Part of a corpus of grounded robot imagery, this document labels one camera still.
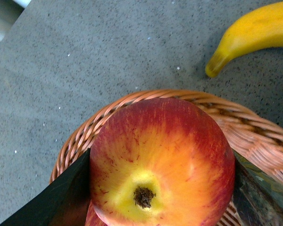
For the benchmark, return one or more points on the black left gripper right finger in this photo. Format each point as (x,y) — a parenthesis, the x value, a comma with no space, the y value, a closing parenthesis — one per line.
(258,198)

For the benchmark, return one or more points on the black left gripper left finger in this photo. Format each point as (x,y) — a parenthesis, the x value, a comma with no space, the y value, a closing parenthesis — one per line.
(64,202)

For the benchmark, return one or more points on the red yellow apple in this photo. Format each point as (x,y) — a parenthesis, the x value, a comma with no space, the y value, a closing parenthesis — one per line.
(92,219)
(161,162)

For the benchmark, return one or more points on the yellow banana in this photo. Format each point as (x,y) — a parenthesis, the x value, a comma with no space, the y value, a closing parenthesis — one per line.
(259,29)

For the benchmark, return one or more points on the brown wicker basket left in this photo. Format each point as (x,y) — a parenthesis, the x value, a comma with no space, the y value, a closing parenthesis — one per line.
(256,139)

